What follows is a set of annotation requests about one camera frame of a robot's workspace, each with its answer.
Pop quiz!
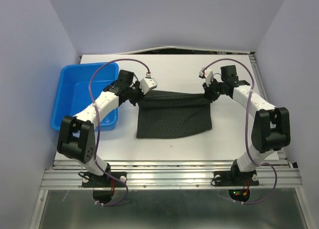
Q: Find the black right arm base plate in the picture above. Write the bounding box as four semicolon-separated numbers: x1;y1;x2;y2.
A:
211;171;259;187

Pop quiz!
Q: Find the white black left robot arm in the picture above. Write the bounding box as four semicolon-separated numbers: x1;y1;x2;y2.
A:
57;70;157;186

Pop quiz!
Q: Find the right side aluminium rail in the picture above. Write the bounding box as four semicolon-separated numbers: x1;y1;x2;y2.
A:
248;52;293;168

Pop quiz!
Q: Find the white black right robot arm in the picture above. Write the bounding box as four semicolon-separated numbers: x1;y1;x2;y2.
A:
199;65;291;184

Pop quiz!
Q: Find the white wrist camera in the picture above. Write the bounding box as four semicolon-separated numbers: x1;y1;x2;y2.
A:
199;68;214;86
140;73;158;95

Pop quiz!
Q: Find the black dotted skirt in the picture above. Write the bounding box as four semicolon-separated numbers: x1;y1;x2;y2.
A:
136;90;212;139

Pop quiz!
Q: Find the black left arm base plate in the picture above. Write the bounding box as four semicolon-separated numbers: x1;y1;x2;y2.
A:
78;172;125;188

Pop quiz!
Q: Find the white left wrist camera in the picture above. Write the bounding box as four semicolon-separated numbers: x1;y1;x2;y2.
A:
140;73;158;95

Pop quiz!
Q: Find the aluminium table edge rail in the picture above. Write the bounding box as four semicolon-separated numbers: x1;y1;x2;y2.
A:
40;159;303;191

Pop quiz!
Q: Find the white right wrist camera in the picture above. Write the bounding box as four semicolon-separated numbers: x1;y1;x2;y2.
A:
199;68;214;86

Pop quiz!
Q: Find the blue plastic bin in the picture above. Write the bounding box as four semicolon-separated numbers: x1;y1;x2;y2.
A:
51;62;119;131

